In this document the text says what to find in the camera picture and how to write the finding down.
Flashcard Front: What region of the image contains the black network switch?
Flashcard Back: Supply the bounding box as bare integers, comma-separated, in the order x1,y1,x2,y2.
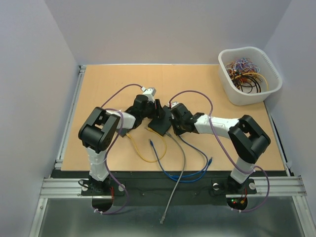
148,106,171,136
120,128,130,137

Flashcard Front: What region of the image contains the grey ethernet cable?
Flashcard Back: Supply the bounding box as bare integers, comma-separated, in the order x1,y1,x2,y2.
159,132,187,225

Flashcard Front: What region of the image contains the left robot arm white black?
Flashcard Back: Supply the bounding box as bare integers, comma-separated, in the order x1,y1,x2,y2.
78,94,170,195

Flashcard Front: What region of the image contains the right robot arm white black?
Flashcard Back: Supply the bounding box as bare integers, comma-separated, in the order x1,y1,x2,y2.
169,102,271,193

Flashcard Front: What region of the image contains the white plastic bin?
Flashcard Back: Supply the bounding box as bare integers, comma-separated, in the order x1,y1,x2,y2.
218,46,282,106

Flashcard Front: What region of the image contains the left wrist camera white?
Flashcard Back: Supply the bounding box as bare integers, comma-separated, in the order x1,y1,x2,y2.
141,87,156,101

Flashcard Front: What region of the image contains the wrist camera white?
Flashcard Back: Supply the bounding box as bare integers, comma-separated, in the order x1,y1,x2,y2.
168,101,179,108
141,87,156,101

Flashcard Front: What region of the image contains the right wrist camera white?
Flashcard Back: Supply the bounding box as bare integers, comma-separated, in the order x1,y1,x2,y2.
168,101,179,108

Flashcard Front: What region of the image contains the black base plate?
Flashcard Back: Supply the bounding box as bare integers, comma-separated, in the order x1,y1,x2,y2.
81,170,257,207

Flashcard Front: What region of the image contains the tangle of coloured wires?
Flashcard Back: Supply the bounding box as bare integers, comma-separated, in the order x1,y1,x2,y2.
226,56,269,94

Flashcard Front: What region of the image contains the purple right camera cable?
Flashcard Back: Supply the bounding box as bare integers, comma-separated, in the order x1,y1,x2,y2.
168,90,270,213

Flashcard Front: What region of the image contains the aluminium frame rail left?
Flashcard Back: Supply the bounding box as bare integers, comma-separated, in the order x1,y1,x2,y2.
53,65,86,170

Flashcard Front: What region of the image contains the aluminium frame rail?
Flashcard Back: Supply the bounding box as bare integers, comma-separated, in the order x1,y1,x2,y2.
53,65,86,170
39,176,307,198

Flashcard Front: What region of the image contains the aluminium frame rail front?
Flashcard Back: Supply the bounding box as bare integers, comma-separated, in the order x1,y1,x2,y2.
39,176,307,198

